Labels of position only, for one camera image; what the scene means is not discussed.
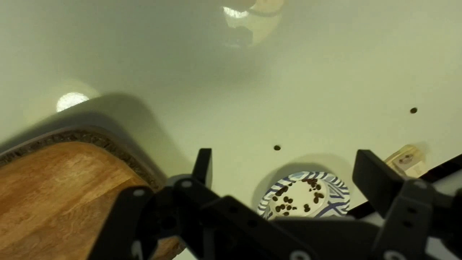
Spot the blue patterned paper bowl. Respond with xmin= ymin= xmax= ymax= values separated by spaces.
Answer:
xmin=256 ymin=170 xmax=352 ymax=221

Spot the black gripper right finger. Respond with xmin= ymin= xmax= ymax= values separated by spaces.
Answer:
xmin=352 ymin=148 xmax=462 ymax=260

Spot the brown coffee beans heap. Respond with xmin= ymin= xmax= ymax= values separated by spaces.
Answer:
xmin=270 ymin=177 xmax=326 ymax=216

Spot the beige wooden block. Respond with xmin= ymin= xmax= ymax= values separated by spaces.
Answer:
xmin=384 ymin=143 xmax=432 ymax=179

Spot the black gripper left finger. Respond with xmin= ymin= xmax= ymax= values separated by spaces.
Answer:
xmin=88 ymin=147 xmax=234 ymax=260

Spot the wooden board with dark rim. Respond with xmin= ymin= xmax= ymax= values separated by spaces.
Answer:
xmin=0 ymin=125 xmax=189 ymax=260

